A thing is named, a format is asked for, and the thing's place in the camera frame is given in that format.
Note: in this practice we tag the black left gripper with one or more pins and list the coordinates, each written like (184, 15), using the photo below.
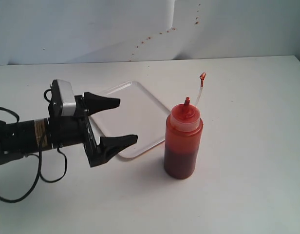
(76, 129)

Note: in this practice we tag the red sauce squeeze bottle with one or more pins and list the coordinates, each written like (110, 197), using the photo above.
(184, 127)

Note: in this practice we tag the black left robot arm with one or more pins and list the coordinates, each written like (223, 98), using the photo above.
(23, 138)

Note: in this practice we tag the white rectangular tray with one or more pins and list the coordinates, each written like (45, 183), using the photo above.
(139, 113)

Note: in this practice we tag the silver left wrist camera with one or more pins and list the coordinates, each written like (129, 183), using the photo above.
(63, 103)

